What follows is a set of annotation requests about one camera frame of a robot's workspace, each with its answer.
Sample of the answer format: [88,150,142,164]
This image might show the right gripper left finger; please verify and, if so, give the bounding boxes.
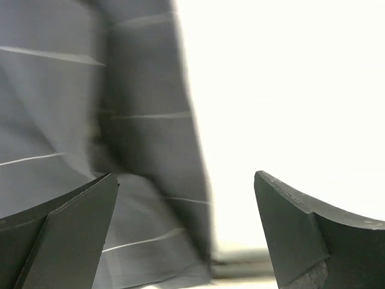
[1,174,119,289]

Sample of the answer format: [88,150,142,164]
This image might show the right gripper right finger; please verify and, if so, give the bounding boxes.
[254,171,384,289]

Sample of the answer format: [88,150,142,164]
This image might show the dark grey checked pillowcase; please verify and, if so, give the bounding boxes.
[1,1,212,288]

